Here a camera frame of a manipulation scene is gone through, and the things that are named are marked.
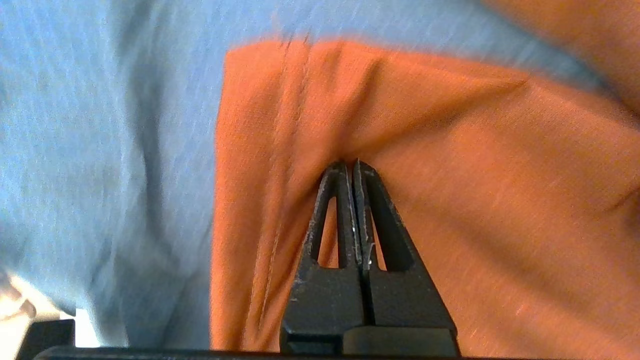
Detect blue bed sheet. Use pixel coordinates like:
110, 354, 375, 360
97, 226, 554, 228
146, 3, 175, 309
0, 0, 616, 351

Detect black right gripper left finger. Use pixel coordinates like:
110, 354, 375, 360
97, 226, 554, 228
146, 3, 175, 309
280, 161, 368, 356

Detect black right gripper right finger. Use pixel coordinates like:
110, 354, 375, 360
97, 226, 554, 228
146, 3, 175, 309
352, 159, 461, 357

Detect brown shorts with white print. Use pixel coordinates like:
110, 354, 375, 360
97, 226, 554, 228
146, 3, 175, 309
209, 0, 640, 360

